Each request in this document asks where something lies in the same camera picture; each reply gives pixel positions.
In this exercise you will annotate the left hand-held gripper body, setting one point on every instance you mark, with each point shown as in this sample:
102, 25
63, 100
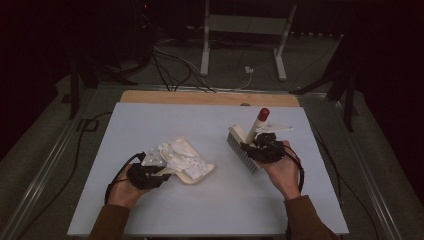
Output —
143, 178

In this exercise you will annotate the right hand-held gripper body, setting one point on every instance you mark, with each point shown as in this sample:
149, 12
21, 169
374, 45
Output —
268, 151

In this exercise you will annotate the cream brush with red tip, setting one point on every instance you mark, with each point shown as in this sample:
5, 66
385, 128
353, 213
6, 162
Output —
255, 130

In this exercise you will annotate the pile of white paper scraps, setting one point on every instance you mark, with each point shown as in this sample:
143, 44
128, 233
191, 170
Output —
183, 160

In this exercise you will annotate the cream dustpan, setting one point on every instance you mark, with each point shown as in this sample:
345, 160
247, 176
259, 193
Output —
188, 180

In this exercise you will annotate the person's left hand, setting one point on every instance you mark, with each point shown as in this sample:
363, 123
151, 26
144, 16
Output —
125, 195

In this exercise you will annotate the person's right hand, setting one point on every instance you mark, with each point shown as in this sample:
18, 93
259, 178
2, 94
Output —
283, 176

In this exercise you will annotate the pale blue table mat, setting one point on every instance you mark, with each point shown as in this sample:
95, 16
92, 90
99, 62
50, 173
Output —
216, 206

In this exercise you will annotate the black stand legs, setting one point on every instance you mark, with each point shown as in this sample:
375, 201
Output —
348, 100
75, 90

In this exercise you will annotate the aluminium floor rail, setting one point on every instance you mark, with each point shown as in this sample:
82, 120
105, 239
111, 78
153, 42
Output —
40, 173
370, 173

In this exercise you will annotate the white metal stand frame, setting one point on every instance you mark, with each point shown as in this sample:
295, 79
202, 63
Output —
246, 25

